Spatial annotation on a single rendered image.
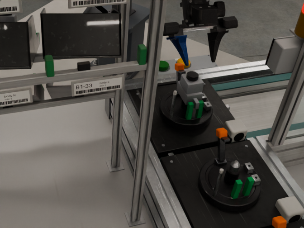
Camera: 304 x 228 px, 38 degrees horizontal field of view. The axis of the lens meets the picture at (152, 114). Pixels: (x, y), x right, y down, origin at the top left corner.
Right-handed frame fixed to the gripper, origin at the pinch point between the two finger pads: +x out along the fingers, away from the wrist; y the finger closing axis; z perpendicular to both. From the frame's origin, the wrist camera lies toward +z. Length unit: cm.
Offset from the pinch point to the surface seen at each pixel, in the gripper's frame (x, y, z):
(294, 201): 34.5, 11.2, 17.0
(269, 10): -21, 174, -232
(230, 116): 18.7, 11.1, -8.7
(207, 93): 12.7, 9.3, -17.1
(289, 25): -7, 178, -212
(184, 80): 7.3, -2.2, -5.3
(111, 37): -4.0, -25.9, 22.4
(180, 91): 10.0, -2.2, -8.6
